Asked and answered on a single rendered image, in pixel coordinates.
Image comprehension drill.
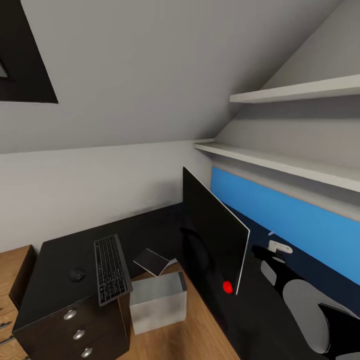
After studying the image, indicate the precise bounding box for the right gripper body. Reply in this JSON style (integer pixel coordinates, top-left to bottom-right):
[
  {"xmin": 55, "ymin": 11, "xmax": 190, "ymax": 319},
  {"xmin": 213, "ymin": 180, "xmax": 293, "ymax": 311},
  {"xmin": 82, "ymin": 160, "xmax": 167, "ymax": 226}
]
[{"xmin": 254, "ymin": 245, "xmax": 285, "ymax": 261}]

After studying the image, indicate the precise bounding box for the notebook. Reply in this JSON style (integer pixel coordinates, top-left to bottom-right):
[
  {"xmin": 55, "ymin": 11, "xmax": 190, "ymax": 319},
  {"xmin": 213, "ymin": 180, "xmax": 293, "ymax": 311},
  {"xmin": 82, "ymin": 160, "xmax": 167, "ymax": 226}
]
[{"xmin": 134, "ymin": 248, "xmax": 170, "ymax": 277}]

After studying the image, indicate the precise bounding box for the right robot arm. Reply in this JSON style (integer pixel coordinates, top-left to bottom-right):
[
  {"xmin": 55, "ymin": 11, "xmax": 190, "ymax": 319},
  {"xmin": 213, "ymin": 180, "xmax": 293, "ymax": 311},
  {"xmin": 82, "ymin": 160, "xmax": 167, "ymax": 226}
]
[{"xmin": 251, "ymin": 240, "xmax": 360, "ymax": 360}]

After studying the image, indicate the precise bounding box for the mouse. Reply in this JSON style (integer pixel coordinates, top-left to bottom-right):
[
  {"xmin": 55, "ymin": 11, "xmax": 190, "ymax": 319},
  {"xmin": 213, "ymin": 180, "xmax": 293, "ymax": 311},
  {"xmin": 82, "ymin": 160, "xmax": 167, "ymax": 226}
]
[{"xmin": 69, "ymin": 269, "xmax": 85, "ymax": 282}]

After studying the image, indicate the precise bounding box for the keyboard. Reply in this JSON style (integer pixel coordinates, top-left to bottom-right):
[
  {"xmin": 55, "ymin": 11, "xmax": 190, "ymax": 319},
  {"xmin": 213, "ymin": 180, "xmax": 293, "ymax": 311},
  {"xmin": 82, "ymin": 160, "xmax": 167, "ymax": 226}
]
[{"xmin": 94, "ymin": 234, "xmax": 134, "ymax": 307}]

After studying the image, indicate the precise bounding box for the monitor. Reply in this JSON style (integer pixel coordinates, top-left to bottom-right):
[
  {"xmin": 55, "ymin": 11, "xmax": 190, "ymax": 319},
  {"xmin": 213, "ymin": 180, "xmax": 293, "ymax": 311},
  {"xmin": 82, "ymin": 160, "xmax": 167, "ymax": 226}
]
[{"xmin": 180, "ymin": 166, "xmax": 250, "ymax": 296}]

